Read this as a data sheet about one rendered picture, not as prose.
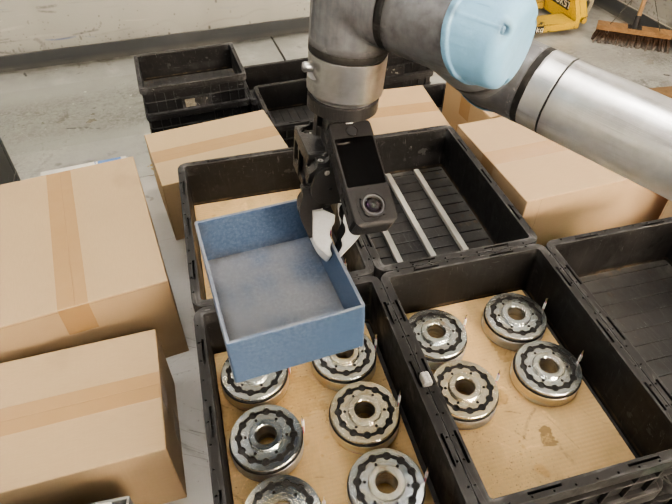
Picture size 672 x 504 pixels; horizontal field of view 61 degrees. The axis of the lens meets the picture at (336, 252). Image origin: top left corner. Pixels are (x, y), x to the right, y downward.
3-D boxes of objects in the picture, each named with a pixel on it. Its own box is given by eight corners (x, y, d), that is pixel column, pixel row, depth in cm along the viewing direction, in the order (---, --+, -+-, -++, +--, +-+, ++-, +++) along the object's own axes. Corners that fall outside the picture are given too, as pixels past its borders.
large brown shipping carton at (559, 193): (578, 164, 155) (602, 98, 141) (655, 234, 134) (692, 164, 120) (445, 192, 146) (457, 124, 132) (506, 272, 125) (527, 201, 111)
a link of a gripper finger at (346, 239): (345, 231, 73) (351, 171, 67) (360, 261, 69) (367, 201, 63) (322, 234, 73) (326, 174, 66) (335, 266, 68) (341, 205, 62)
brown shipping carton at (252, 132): (268, 161, 156) (263, 109, 145) (296, 208, 141) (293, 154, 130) (158, 188, 147) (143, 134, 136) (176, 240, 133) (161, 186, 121)
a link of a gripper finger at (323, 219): (318, 235, 72) (325, 175, 66) (331, 266, 68) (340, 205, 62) (294, 237, 72) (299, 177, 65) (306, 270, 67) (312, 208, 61)
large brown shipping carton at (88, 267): (189, 351, 110) (167, 280, 96) (22, 404, 101) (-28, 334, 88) (153, 225, 136) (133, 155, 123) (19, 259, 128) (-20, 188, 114)
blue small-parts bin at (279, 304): (364, 346, 65) (366, 305, 60) (235, 384, 61) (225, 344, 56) (311, 235, 78) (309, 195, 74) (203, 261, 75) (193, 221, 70)
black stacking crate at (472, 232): (524, 287, 107) (539, 243, 99) (374, 318, 101) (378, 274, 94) (443, 168, 135) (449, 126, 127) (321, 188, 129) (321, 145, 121)
